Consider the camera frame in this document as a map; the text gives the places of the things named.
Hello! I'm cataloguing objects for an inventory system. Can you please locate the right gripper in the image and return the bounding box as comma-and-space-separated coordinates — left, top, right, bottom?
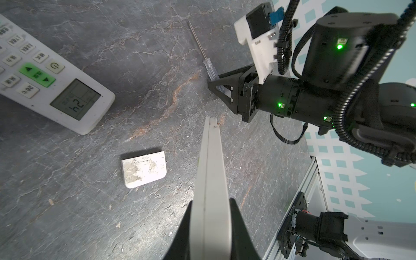
208, 64, 301, 123

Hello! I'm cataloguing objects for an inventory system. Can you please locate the white remote control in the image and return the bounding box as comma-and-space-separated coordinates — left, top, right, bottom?
1, 16, 115, 135
189, 117, 232, 260

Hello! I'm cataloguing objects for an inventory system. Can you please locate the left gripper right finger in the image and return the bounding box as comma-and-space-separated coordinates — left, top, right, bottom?
229, 198, 261, 260

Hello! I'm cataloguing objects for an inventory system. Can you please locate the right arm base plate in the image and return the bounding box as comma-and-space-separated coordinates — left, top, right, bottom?
277, 191, 307, 259

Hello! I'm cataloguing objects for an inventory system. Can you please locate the white battery cover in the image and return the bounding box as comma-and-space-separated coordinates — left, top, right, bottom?
121, 151, 167, 189

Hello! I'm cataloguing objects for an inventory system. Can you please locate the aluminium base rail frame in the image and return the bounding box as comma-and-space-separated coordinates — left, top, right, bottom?
263, 157, 327, 260

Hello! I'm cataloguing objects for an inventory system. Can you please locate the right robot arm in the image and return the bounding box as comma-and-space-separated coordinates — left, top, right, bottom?
209, 1, 416, 260

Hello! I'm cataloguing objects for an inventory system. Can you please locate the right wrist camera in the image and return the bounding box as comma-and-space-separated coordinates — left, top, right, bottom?
234, 2, 284, 85

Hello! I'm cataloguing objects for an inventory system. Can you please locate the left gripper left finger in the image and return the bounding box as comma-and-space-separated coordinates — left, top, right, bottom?
163, 201, 192, 260

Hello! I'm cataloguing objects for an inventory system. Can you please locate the clear handle screwdriver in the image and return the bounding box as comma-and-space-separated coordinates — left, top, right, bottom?
188, 21, 219, 81

